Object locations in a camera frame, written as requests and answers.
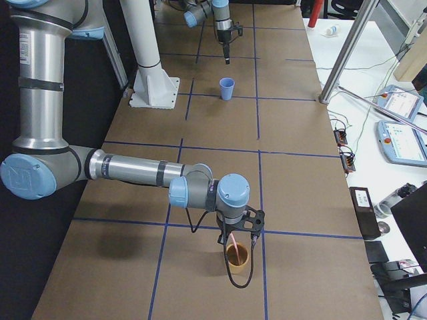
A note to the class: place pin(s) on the tan wooden cup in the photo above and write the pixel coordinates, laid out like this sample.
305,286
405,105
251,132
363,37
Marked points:
244,256

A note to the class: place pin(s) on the teach pendant near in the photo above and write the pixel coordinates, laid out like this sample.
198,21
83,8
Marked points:
401,144

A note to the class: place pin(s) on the black box with label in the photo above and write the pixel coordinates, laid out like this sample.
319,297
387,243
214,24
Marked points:
364,213

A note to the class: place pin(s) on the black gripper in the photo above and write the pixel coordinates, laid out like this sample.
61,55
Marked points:
223,36
227,228

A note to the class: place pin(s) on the blue ribbed plastic cup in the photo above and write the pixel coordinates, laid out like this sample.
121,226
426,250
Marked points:
226,88

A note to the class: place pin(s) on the black monitor corner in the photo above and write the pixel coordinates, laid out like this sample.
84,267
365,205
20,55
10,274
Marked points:
410,216

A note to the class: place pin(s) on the red cylinder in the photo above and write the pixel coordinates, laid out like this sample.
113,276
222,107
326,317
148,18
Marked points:
316,9

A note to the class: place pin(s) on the black connector box left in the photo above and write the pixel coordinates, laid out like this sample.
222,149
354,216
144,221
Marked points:
340,137

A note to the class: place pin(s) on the white plastic bottle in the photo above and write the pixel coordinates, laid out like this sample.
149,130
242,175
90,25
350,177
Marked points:
332,31

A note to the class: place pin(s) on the thin metal rod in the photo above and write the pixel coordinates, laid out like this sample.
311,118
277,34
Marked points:
384,111

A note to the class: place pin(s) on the teach pendant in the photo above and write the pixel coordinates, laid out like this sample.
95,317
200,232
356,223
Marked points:
401,144
404,102

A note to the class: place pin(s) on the clear water bottle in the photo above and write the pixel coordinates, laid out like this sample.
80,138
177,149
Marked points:
383,208

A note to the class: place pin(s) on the black connector box right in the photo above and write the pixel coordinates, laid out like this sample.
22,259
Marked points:
347,159

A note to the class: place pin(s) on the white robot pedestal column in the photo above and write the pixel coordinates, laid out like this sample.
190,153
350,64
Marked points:
153,87

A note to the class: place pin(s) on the aluminium frame post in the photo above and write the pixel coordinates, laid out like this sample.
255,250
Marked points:
364,15

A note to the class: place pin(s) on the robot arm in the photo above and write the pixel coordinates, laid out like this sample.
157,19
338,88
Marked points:
43,162
196,12

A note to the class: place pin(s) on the pink chopstick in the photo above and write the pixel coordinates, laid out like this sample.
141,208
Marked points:
236,249

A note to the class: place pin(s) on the black connector box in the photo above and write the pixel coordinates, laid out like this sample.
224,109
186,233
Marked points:
340,137
347,159

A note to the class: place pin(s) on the teach pendant far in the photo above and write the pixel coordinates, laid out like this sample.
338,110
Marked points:
404,102

